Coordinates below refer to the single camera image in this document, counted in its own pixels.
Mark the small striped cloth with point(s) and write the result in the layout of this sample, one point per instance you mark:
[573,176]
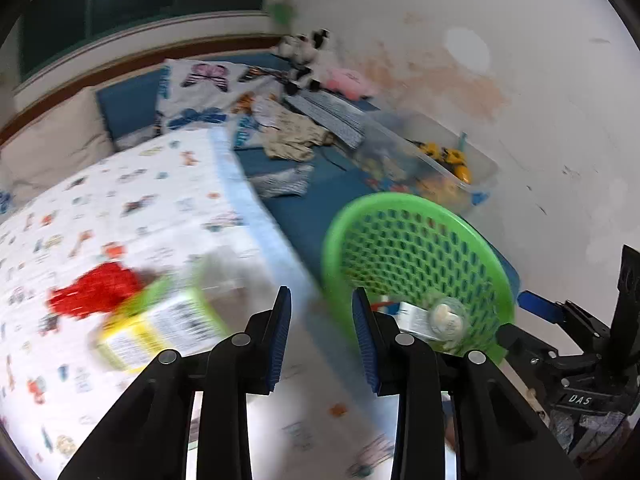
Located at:
[282,182]

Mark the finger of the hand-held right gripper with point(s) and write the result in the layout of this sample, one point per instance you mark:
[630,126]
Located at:
[629,290]
[542,307]

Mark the large butterfly print pillow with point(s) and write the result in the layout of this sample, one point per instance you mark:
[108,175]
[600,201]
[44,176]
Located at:
[200,95]

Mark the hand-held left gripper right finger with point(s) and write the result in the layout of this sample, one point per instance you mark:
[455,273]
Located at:
[365,345]

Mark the yellow toy vehicle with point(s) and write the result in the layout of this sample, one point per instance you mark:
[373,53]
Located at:
[447,157]

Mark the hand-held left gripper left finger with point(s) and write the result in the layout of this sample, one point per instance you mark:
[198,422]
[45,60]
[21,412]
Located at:
[280,340]

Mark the striped grey cloth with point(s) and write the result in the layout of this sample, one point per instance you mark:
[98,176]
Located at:
[330,117]

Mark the green plastic basket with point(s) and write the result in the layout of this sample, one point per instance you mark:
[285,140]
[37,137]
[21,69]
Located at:
[415,240]

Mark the dark window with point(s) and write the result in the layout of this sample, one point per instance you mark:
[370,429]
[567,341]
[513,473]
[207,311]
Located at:
[125,0]

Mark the red mesh net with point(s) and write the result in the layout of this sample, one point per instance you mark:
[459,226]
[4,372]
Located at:
[95,290]

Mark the blue back cushion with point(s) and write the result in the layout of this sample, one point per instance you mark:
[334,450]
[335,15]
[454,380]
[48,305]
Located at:
[132,110]

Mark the black and white plush toy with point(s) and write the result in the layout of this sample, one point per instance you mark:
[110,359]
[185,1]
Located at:
[302,52]

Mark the beige pillow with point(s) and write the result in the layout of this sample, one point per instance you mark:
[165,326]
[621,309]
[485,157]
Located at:
[55,140]

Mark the green yellow labelled packet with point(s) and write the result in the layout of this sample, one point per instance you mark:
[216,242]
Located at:
[165,315]

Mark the round clear jelly cup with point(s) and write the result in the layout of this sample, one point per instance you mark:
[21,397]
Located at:
[447,317]

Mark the clear plastic storage bin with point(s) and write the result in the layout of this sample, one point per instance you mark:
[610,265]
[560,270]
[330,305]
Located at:
[450,175]

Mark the small white carton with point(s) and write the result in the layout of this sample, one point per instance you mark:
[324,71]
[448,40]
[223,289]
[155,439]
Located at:
[407,317]

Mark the pink plush toy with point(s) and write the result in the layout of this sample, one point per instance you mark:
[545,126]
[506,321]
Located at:
[350,82]

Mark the beige patterned clothing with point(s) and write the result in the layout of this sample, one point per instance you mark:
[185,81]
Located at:
[292,135]

